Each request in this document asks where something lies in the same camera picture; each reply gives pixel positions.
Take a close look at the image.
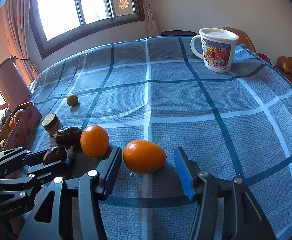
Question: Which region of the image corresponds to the pink tin box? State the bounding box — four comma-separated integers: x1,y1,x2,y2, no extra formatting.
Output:
0,102,43,154

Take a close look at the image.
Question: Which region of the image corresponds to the brown leather armchair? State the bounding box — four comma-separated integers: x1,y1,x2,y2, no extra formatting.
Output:
222,27,256,53

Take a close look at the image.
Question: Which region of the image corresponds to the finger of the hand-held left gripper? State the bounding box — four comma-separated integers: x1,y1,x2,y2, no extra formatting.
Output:
0,160,67,193
0,147,52,174

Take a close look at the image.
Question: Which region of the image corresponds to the white printed mug with lid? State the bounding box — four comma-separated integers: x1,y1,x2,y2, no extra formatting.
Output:
190,27,239,73

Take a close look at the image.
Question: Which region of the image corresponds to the dark brown date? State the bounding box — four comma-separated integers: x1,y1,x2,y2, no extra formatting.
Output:
54,126,83,147
43,145,68,166

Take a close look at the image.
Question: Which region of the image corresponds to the round black stool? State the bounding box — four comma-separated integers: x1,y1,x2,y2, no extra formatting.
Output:
160,31,198,37

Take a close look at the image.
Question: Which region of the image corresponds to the brown leather sofa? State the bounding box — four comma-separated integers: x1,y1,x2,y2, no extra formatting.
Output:
273,56,292,100

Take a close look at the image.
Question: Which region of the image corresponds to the pink electric kettle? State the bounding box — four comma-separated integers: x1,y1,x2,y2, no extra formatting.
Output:
0,56,33,112

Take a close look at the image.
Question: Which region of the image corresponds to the pink patterned curtain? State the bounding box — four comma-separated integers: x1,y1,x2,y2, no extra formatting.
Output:
1,0,40,85

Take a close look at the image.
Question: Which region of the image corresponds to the blue plaid tablecloth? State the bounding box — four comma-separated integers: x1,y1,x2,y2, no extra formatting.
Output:
21,36,292,240

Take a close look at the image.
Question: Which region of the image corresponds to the sliding glass window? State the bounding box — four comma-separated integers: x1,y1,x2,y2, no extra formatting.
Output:
29,0,146,60

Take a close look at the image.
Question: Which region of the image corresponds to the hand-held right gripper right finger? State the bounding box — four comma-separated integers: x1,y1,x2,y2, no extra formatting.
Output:
174,147,278,240

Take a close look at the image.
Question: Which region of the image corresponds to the red cloth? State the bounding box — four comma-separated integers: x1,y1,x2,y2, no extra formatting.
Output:
257,52,272,64

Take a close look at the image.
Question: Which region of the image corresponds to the pale pink curtain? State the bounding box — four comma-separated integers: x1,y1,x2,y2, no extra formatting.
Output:
136,0,160,37

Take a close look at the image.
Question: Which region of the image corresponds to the orange kumquat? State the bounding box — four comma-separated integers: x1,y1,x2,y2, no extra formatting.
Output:
123,139,166,174
80,125,109,158

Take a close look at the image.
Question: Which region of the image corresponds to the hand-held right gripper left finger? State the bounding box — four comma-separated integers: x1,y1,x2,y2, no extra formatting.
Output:
17,146,123,240

